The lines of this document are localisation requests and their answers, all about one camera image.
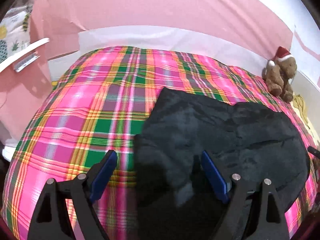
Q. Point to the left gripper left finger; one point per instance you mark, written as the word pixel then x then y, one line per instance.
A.
pixel 50 218

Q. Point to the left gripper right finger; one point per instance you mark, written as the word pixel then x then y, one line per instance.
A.
pixel 254 209

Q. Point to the black puffer jacket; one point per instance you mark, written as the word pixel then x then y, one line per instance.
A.
pixel 175 199

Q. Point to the yellow cloth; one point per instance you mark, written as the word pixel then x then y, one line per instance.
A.
pixel 299 103

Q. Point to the brown teddy bear santa hat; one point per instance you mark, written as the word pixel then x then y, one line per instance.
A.
pixel 277 73

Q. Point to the pink plaid bed sheet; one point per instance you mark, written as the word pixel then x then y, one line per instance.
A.
pixel 100 103

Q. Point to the white shelf board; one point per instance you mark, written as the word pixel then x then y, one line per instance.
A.
pixel 23 53

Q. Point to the pineapple print fabric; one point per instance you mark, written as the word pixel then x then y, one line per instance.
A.
pixel 15 28

